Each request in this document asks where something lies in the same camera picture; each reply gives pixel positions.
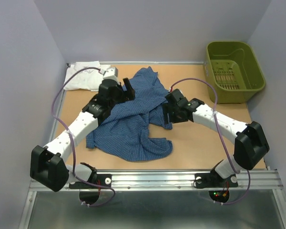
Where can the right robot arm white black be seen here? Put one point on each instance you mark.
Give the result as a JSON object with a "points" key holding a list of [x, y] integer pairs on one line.
{"points": [[249, 140]]}

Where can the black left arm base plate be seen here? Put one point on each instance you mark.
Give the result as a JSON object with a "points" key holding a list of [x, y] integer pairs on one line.
{"points": [[99, 179]]}

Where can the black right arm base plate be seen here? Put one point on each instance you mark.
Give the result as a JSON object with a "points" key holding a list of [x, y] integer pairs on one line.
{"points": [[212, 180]]}

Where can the folded white shirt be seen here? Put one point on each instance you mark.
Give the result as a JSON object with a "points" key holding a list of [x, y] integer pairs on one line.
{"points": [[88, 79]]}

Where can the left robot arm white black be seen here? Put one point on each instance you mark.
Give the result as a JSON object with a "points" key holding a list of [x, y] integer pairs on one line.
{"points": [[48, 165]]}

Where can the blue checkered long sleeve shirt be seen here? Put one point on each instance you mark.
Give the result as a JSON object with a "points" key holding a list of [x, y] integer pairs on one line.
{"points": [[125, 133]]}

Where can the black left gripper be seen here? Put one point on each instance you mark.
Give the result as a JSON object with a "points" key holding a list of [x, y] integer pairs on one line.
{"points": [[130, 92]]}

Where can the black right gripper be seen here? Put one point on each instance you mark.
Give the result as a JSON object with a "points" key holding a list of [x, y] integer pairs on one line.
{"points": [[166, 110]]}

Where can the green plastic basket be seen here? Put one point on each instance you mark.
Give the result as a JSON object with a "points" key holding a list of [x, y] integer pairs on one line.
{"points": [[233, 71]]}

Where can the aluminium mounting rail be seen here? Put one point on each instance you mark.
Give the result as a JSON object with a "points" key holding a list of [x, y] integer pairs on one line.
{"points": [[165, 180]]}

